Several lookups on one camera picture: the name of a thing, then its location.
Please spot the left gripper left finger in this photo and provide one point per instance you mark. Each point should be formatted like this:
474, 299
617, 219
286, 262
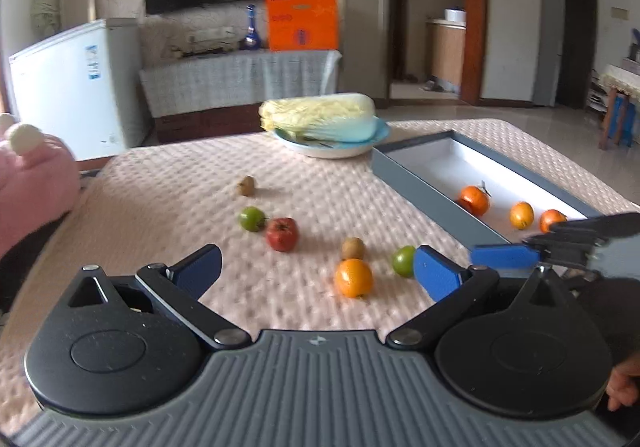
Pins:
178, 288

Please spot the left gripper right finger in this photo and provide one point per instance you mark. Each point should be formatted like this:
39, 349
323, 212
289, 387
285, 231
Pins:
455, 291

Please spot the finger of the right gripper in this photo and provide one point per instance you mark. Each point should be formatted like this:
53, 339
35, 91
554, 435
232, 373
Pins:
505, 257

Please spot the green tomato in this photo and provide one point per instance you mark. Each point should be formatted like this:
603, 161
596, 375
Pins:
402, 261
252, 219

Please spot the brown kiwi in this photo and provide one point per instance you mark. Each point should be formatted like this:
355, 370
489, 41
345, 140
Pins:
353, 248
247, 186

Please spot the red tomato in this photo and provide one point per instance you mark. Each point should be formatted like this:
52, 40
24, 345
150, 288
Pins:
282, 234

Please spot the wooden kitchen cabinet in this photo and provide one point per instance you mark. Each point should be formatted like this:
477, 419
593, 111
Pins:
444, 53

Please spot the person's right hand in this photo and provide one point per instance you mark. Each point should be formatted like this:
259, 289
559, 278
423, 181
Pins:
622, 389

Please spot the reddish orange fruit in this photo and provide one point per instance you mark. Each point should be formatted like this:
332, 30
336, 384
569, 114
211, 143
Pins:
549, 218

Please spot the small yellow orange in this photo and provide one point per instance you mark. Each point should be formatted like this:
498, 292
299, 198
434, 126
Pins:
522, 215

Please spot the orange with stem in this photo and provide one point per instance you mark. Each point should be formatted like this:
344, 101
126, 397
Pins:
475, 199

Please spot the side table with lace cloth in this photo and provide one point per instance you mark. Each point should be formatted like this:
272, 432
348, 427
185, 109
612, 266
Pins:
623, 105

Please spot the pink quilted table cover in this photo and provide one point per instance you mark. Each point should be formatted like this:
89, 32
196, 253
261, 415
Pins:
97, 363

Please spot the pink plush toy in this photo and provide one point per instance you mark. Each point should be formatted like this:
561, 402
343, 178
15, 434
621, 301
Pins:
40, 180

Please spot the light blue plate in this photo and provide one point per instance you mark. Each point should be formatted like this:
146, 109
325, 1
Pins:
335, 150

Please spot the cabinet with grey cloth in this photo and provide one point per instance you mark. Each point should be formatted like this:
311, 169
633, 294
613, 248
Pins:
213, 96

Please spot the napa cabbage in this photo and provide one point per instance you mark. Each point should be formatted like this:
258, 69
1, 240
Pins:
341, 118

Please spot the white chest freezer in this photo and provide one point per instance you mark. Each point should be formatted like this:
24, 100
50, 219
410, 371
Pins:
83, 86

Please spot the grey refrigerator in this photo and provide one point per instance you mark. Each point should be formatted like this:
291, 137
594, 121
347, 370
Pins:
552, 18

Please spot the blue glass bottle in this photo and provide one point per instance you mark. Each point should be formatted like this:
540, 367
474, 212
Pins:
251, 41

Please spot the orange gift box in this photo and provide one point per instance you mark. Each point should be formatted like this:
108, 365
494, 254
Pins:
301, 25

